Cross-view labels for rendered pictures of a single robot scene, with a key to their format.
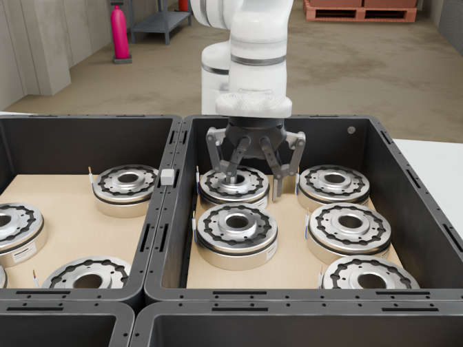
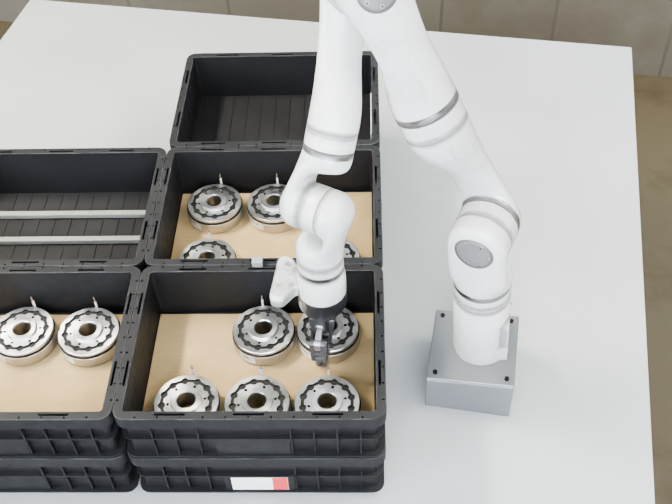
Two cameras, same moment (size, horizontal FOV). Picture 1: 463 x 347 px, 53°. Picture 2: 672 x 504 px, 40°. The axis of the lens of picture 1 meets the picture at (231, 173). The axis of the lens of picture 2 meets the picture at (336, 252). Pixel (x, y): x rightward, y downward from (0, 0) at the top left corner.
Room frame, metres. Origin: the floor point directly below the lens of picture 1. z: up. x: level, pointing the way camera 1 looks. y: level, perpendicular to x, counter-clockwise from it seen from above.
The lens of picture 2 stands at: (0.65, -0.95, 2.07)
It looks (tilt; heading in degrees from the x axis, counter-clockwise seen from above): 47 degrees down; 93
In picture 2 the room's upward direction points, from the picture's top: 2 degrees counter-clockwise
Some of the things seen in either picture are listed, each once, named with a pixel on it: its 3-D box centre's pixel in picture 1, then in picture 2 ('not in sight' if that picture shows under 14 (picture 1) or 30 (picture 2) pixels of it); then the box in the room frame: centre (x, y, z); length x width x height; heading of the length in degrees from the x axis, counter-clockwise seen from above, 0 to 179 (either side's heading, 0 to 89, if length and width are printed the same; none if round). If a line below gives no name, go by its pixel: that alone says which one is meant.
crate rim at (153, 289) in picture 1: (293, 186); (256, 341); (0.48, -0.08, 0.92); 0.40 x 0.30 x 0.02; 0
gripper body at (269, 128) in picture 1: (255, 124); (322, 305); (0.58, -0.03, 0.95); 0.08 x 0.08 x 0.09
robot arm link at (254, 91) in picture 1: (256, 78); (308, 274); (0.56, -0.03, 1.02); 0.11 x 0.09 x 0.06; 173
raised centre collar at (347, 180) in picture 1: (334, 180); (327, 401); (0.59, -0.15, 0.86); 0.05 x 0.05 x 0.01
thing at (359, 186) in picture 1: (333, 182); (327, 403); (0.59, -0.15, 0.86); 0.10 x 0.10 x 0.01
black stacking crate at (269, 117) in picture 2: not in sight; (280, 120); (0.48, 0.52, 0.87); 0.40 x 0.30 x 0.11; 0
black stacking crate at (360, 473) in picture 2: not in sight; (264, 398); (0.48, -0.08, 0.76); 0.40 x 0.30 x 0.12; 0
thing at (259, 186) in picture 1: (234, 183); (327, 328); (0.59, 0.00, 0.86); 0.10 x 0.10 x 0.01
